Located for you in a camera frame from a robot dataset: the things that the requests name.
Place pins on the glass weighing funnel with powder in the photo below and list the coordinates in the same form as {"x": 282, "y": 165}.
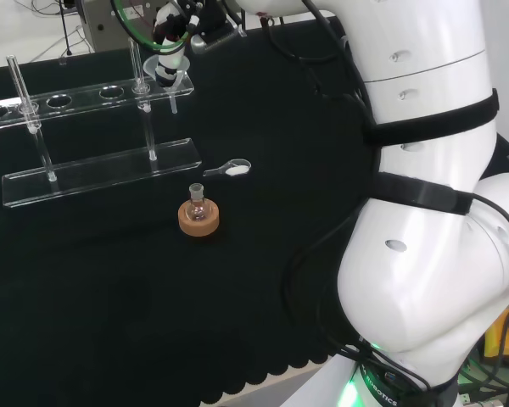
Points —
{"x": 237, "y": 169}

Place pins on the black bench cloth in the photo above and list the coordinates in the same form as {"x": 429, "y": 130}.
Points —
{"x": 110, "y": 297}

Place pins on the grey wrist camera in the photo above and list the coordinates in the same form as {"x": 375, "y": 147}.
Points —
{"x": 214, "y": 40}

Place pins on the thin black tripod leg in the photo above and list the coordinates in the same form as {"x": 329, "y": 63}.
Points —
{"x": 66, "y": 25}

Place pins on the translucent plastic funnel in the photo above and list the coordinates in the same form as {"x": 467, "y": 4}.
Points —
{"x": 150, "y": 70}

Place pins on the small round-bottom glass flask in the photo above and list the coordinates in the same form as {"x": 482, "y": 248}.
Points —
{"x": 197, "y": 210}

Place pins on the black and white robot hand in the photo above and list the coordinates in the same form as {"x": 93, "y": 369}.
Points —
{"x": 171, "y": 63}

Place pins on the grey metal control box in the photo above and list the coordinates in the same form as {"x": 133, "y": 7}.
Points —
{"x": 106, "y": 25}

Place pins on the clear acrylic funnel stand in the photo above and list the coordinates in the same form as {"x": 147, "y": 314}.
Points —
{"x": 110, "y": 169}

